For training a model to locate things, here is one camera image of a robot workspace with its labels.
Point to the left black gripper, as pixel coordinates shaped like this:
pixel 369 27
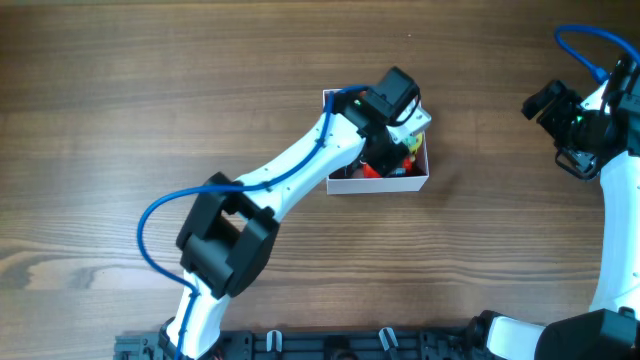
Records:
pixel 383 163

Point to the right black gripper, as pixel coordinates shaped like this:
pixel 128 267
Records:
pixel 542 101

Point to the red toy fire truck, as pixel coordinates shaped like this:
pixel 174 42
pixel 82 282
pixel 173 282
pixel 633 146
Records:
pixel 406 169

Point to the yellow wooden rattle drum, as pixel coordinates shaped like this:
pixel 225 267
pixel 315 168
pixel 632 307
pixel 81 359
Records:
pixel 414 142

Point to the pink cardboard box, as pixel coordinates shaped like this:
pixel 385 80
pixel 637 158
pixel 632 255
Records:
pixel 380 184

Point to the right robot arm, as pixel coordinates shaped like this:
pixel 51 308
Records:
pixel 610 328

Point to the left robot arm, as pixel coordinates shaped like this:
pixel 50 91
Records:
pixel 229 233

